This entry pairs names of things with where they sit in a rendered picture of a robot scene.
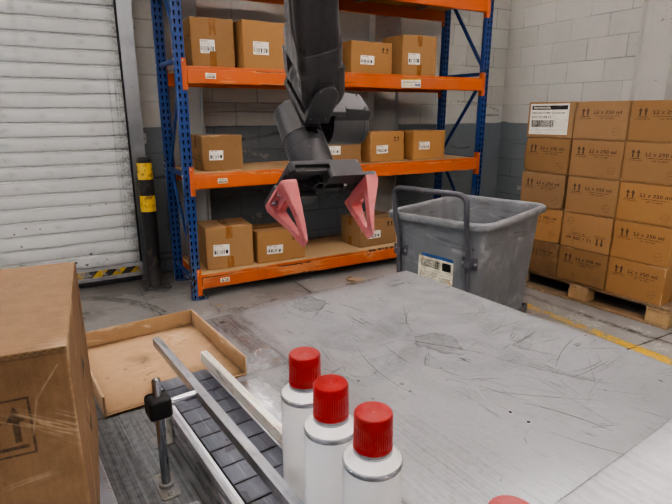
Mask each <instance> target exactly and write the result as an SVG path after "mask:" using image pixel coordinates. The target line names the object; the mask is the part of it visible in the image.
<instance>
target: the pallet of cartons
mask: <svg viewBox="0 0 672 504"><path fill-rule="evenodd" d="M527 137H530V138H528V140H527V144H526V148H525V155H524V167H525V170H526V171H523V175H522V185H521V196H520V201H527V202H536V203H541V204H544V205H546V212H544V213H542V214H539V216H538V221H537V226H536V232H535V237H534V242H533V247H532V253H531V258H530V264H529V269H528V275H527V280H526V285H525V287H528V288H531V289H535V290H538V291H541V292H544V293H548V294H551V295H554V296H558V297H561V298H565V299H568V300H571V301H575V302H578V303H581V304H584V305H587V306H591V307H594V308H597V309H600V310H604V311H607V312H610V313H613V314H616V315H619V316H623V317H626V318H629V319H632V320H635V321H638V322H642V323H645V324H648V325H651V326H655V327H658V328H661V329H664V330H668V329H670V328H672V100H633V101H632V100H628V101H582V102H581V101H570V102H530V107H529V117H528V128H527ZM530 273H532V274H534V275H537V276H541V277H544V278H548V279H551V280H555V281H559V282H562V283H566V284H569V285H570V287H569V291H568V292H565V291H562V290H558V289H555V288H552V287H548V286H545V285H541V284H538V283H535V282H531V281H529V280H530ZM595 291H596V292H600V293H603V294H607V295H610V296H613V297H616V298H620V299H623V300H626V301H630V302H633V303H636V304H640V305H644V306H646V313H645V315H643V314H639V313H636V312H633V311H629V310H626V309H623V308H619V307H616V306H613V305H609V304H606V303H602V302H599V301H596V300H594V294H595Z"/></svg>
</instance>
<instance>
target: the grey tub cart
mask: <svg viewBox="0 0 672 504"><path fill-rule="evenodd" d="M399 190H403V191H411V192H419V193H427V194H436V195H444V196H445V197H441V198H437V199H432V200H428V201H424V202H419V203H415V204H411V205H406V206H402V207H398V204H397V192H398V191H399ZM392 205H393V209H391V210H390V211H389V217H390V218H393V223H394V228H395V232H396V237H397V243H394V253H396V254H397V269H396V273H398V272H402V271H406V270H407V271H409V272H412V273H415V274H418V275H421V276H423V277H426V278H429V279H432V280H435V281H437V282H440V283H443V284H446V285H448V286H451V287H454V288H457V289H460V290H462V291H465V292H468V293H471V294H474V295H476V296H479V297H482V298H485V299H488V300H490V301H493V302H496V303H499V304H501V305H504V306H507V307H510V308H513V309H515V310H518V311H521V312H524V313H526V310H527V303H524V302H523V296H524V291H525V285H526V280H527V275H528V269H529V264H530V258H531V253H532V247H533V242H534V237H535V232H536V226H537V221H538V216H539V214H542V213H544V212H546V205H544V204H541V203H536V202H527V201H518V200H509V199H501V198H492V197H483V196H474V195H465V194H464V193H462V192H458V191H449V190H440V189H431V188H422V187H413V186H404V185H398V186H396V187H395V188H394V189H393V191H392Z"/></svg>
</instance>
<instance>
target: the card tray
mask: <svg viewBox="0 0 672 504"><path fill-rule="evenodd" d="M85 335H86V342H87V349H88V357H89V364H90V371H91V378H92V385H93V392H94V396H95V399H96V401H97V403H98V405H99V407H100V410H101V412H102V414H103V416H104V418H109V417H112V416H115V415H118V414H122V413H125V412H128V411H131V410H134V409H138V408H141V407H144V406H145V404H144V396H145V395H147V394H149V393H152V385H151V380H152V379H153V378H155V377H158V378H160V380H161V381H165V380H168V379H171V378H175V377H178V375H177V374H176V373H175V372H174V370H173V369H172V368H171V367H170V366H169V364H168V363H167V362H166V361H165V359H164V358H163V357H162V356H161V354H160V353H159V352H158V351H157V349H156V348H155V347H154V346H153V338H155V337H160V338H161V339H162V340H163V341H164V342H165V344H166V345H167V346H168V347H169V348H170V349H171V350H172V352H173V353H174V354H175V355H176V356H177V357H178V359H179V360H180V361H181V362H182V363H183V364H184V365H185V367H186V368H187V369H188V370H189V371H190V372H191V373H192V372H196V371H199V370H203V369H207V370H209V369H208V368H207V367H206V366H205V365H204V364H203V363H202V362H201V353H200V352H201V351H205V350H207V351H208V352H209V353H210V354H211V355H212V356H213V357H214V358H215V359H216V360H217V361H218V362H219V363H220V364H221V365H222V366H223V367H224V368H225V369H226V370H227V371H228V372H229V373H230V374H231V375H232V376H233V377H234V378H238V377H241V376H244V375H247V363H246V356H245V355H244V354H243V353H242V352H241V351H240V350H238V349H237V348H236V347H235V346H234V345H233V344H232V343H230V342H229V341H228V340H227V339H226V338H225V337H223V336H222V335H221V334H220V333H219V332H218V331H217V330H215V329H214V328H213V327H212V326H211V325H210V324H208V323H207V322H206V321H205V320H204V319H203V318H202V317H200V316H199V315H198V314H197V313H196V312H195V311H193V310H192V309H189V310H185V311H180V312H175V313H171V314H166V315H162V316H157V317H152V318H148V319H143V320H139V321H134V322H130V323H125V324H120V325H116V326H111V327H107V328H102V329H97V330H93V331H88V332H85Z"/></svg>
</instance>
